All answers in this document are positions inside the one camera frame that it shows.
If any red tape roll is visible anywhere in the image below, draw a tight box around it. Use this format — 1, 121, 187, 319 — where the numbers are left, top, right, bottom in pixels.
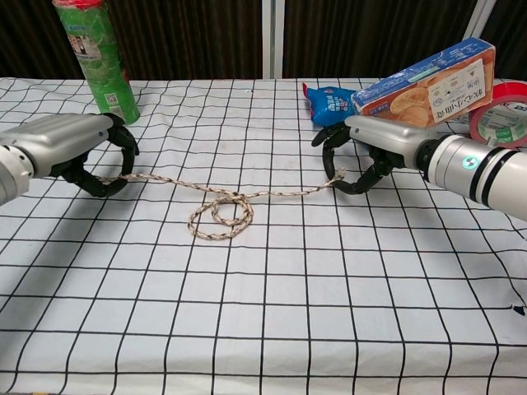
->
468, 80, 527, 147

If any blue orange cookie box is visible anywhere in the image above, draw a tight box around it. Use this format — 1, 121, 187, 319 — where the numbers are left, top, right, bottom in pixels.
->
350, 36, 495, 128

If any beige braided rope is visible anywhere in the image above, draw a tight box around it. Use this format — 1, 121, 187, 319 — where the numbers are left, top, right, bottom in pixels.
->
96, 166, 347, 242

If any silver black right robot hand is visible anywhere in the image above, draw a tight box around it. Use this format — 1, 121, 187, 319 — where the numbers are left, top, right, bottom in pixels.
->
311, 114, 437, 195

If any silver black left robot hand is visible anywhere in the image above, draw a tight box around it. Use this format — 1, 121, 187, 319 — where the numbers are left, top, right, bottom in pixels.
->
0, 113, 140, 198

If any white black checkered tablecloth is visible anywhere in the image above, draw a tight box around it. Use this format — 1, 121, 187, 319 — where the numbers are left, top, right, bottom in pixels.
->
0, 77, 527, 395

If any white partition frame post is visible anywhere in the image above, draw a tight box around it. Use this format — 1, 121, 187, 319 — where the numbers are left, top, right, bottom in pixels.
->
469, 0, 501, 42
261, 0, 285, 80

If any blue snack bag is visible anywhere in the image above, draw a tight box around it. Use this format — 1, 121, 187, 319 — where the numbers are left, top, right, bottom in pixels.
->
302, 81, 363, 127

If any green chip can red lid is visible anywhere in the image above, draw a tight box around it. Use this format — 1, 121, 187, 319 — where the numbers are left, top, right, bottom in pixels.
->
52, 0, 141, 127

